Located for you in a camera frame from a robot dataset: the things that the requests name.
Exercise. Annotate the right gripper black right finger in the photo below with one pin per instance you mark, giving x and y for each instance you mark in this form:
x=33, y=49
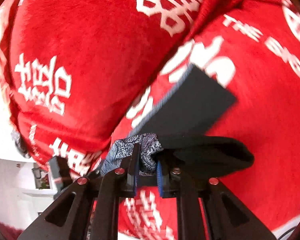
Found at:
x=207, y=209

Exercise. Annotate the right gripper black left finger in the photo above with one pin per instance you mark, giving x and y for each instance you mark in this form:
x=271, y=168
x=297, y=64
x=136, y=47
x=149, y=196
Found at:
x=88, y=208

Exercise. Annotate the black pants with grey waistband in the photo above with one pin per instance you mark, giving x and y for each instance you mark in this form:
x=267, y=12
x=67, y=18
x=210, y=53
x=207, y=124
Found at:
x=176, y=128

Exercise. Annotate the red folded quilt white characters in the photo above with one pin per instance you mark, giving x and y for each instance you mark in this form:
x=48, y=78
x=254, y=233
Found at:
x=74, y=67

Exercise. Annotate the red bedspread with white characters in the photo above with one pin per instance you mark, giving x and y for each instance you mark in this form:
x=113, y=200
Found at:
x=252, y=51

